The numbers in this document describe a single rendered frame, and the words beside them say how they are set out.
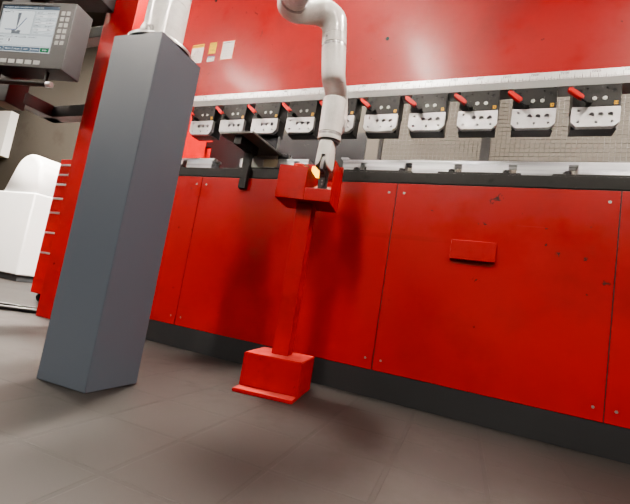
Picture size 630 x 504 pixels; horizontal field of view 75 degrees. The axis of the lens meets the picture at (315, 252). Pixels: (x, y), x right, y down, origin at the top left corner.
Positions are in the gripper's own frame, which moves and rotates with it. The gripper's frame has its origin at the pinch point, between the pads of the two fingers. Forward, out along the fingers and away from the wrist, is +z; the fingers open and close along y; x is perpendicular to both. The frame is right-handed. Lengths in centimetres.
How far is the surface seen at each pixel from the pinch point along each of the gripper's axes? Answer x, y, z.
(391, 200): 23.9, -19.9, -0.2
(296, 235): -6.1, 2.9, 19.8
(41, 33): -162, -23, -67
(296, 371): 4, 14, 64
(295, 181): -8.3, 6.4, 1.2
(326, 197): 3.6, 6.7, 5.7
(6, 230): -385, -207, 42
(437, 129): 38, -31, -34
